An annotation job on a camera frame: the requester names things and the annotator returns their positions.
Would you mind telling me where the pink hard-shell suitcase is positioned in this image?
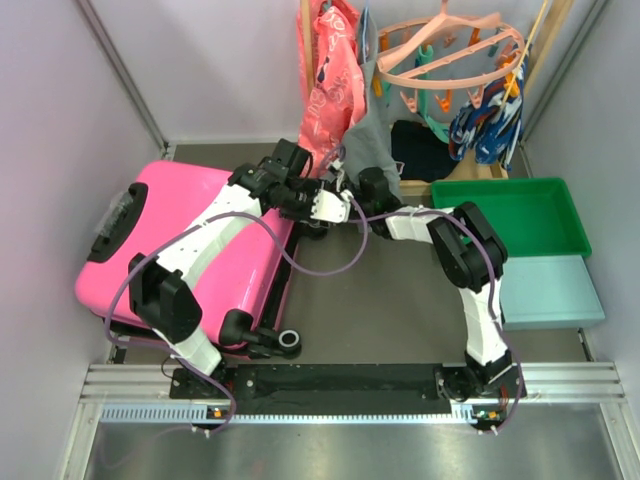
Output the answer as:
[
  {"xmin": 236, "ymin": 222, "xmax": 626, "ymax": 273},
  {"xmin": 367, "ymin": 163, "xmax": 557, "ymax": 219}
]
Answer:
[{"xmin": 75, "ymin": 161, "xmax": 302, "ymax": 358}]

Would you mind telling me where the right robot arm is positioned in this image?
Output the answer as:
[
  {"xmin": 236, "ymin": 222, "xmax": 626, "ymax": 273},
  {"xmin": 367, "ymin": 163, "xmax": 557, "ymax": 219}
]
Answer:
[{"xmin": 339, "ymin": 167, "xmax": 512, "ymax": 401}]

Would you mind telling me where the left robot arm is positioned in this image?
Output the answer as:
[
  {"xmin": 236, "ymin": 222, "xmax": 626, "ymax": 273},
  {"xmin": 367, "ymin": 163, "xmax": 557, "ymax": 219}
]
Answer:
[{"xmin": 128, "ymin": 140, "xmax": 354, "ymax": 397}]

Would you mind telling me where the grey hanging garment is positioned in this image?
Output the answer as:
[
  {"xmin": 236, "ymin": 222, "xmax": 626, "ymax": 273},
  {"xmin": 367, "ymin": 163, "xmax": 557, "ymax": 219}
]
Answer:
[{"xmin": 342, "ymin": 7, "xmax": 402, "ymax": 199}]

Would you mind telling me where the dark navy folded garment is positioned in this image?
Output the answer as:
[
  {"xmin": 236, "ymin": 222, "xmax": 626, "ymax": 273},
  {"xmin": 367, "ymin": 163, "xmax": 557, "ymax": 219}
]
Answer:
[{"xmin": 391, "ymin": 120, "xmax": 458, "ymax": 183}]

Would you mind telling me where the coral patterned jacket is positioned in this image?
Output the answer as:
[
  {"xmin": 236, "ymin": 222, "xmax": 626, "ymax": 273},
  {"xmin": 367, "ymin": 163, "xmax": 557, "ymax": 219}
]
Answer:
[{"xmin": 296, "ymin": 1, "xmax": 367, "ymax": 177}]

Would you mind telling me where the wooden clothes rack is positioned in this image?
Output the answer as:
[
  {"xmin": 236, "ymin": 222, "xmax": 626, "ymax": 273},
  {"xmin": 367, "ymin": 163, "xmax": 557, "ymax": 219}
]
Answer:
[{"xmin": 296, "ymin": 1, "xmax": 574, "ymax": 181}]

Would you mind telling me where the blue white patterned garment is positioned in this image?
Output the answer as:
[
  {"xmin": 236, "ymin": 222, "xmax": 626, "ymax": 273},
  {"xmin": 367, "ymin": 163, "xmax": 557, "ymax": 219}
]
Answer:
[{"xmin": 448, "ymin": 51, "xmax": 529, "ymax": 171}]

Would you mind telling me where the teal round clothes hanger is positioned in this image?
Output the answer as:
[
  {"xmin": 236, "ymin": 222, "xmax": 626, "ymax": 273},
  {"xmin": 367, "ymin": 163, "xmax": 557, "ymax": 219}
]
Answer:
[{"xmin": 377, "ymin": 32, "xmax": 501, "ymax": 146}]

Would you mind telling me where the pink round clothes hanger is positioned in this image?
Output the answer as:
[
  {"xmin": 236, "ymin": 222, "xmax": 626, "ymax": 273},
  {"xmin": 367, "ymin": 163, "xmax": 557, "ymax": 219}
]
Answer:
[{"xmin": 377, "ymin": 1, "xmax": 527, "ymax": 113}]

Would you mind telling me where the green plastic tray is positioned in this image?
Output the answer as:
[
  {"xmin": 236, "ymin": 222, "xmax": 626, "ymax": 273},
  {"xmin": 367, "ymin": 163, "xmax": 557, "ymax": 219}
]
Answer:
[{"xmin": 431, "ymin": 178, "xmax": 592, "ymax": 258}]

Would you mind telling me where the light blue plastic tray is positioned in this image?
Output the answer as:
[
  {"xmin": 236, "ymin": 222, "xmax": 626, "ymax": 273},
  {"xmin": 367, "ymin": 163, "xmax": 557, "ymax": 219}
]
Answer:
[{"xmin": 500, "ymin": 255, "xmax": 605, "ymax": 331}]

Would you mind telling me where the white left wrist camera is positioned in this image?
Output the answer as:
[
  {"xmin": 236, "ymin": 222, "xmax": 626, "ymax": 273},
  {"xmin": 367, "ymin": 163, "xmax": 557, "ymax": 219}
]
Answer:
[{"xmin": 310, "ymin": 189, "xmax": 353, "ymax": 224}]

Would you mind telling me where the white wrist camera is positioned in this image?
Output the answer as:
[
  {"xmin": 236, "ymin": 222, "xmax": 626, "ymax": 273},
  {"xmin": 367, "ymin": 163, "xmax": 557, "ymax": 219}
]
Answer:
[
  {"xmin": 310, "ymin": 189, "xmax": 353, "ymax": 224},
  {"xmin": 325, "ymin": 158, "xmax": 346, "ymax": 191}
]

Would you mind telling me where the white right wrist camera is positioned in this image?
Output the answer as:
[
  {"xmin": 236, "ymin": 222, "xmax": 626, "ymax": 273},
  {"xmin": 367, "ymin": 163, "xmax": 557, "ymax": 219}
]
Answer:
[{"xmin": 325, "ymin": 158, "xmax": 346, "ymax": 191}]

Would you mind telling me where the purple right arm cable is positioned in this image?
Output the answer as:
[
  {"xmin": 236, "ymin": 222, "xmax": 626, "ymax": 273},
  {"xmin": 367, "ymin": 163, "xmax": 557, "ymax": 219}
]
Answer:
[{"xmin": 319, "ymin": 144, "xmax": 526, "ymax": 436}]

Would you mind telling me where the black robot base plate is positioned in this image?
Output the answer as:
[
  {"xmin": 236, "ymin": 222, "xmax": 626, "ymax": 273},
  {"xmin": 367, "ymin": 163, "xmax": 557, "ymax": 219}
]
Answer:
[{"xmin": 169, "ymin": 362, "xmax": 529, "ymax": 416}]

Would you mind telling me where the aluminium rail frame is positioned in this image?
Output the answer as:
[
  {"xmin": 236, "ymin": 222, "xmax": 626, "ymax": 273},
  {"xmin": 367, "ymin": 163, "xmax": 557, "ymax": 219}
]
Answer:
[{"xmin": 60, "ymin": 362, "xmax": 639, "ymax": 479}]

